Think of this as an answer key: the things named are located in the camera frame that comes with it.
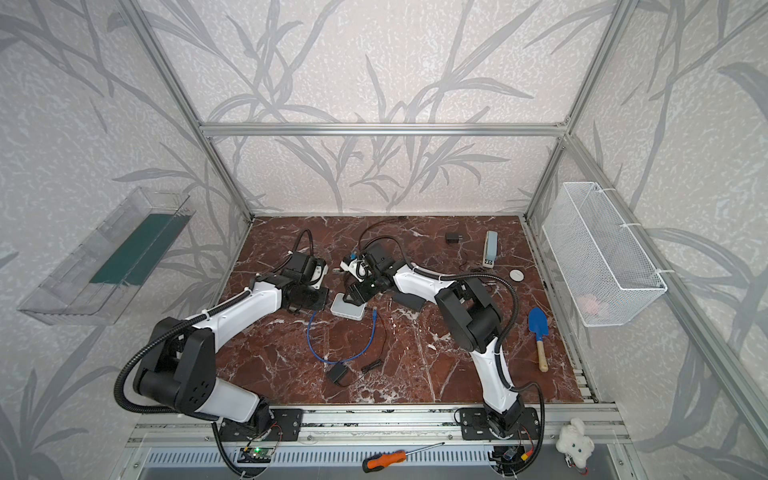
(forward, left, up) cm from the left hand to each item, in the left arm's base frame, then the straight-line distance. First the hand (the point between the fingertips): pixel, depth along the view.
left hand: (328, 290), depth 91 cm
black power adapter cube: (-22, -5, -6) cm, 23 cm away
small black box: (+27, -42, -7) cm, 50 cm away
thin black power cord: (-20, -15, -6) cm, 26 cm away
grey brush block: (+17, -53, -1) cm, 56 cm away
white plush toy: (-38, -63, -1) cm, 73 cm away
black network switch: (0, -26, -6) cm, 27 cm away
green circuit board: (-40, +11, -7) cm, 42 cm away
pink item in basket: (-11, -69, +15) cm, 72 cm away
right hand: (+3, -7, -1) cm, 8 cm away
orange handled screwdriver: (-42, -18, -3) cm, 46 cm away
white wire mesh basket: (-11, -65, +29) cm, 72 cm away
